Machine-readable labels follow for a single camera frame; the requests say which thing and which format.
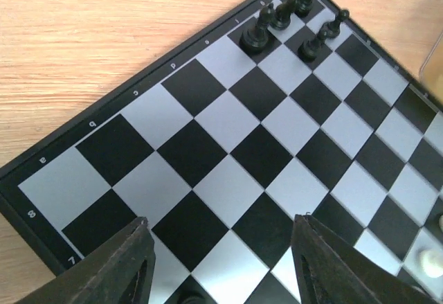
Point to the black chess knight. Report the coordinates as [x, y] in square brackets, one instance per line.
[282, 19]

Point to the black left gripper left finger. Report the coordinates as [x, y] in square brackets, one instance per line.
[118, 271]

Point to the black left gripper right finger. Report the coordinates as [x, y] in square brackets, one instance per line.
[329, 270]

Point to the black and silver chessboard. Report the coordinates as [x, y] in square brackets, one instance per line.
[219, 149]

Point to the black chess bishop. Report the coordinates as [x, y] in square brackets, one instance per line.
[255, 37]

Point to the black chess pawn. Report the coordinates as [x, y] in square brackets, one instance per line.
[310, 48]
[333, 28]

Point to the white chess piece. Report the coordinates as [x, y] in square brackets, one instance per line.
[430, 262]
[440, 222]

